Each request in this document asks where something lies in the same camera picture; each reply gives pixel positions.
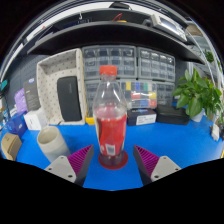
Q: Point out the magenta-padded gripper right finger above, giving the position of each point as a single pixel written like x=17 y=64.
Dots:
x=161 y=167

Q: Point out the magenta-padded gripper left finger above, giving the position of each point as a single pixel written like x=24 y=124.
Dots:
x=62 y=167

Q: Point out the clear bottle with red label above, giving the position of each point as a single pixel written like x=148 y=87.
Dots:
x=110 y=130

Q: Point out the beige ceramic mug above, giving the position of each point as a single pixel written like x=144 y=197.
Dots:
x=53 y=145

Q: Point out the flat black case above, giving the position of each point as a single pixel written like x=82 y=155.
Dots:
x=172 y=115

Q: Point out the black box with white label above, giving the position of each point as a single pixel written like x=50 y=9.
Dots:
x=141 y=117

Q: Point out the yellow multimeter with red leads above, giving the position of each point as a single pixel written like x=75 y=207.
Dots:
x=90 y=120

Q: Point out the brown cardboard box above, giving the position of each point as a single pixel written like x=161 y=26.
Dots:
x=11 y=146

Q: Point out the blue cardboard box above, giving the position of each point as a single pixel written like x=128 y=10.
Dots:
x=16 y=126

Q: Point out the black zip pouch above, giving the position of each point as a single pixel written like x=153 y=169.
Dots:
x=69 y=99

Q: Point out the grey small-parts drawer cabinet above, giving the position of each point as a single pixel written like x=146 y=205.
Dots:
x=110 y=60
x=156 y=65
x=90 y=96

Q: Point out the green potted plant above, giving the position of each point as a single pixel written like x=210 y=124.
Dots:
x=193 y=96

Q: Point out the dark grey upright box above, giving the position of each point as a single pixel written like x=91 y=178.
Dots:
x=31 y=95

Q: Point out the purple plastic bag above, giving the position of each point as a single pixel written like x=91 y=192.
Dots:
x=20 y=100

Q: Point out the beige dotted tray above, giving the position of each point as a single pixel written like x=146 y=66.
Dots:
x=50 y=66

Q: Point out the dark overhead shelf unit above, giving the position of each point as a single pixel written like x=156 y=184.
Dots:
x=110 y=35

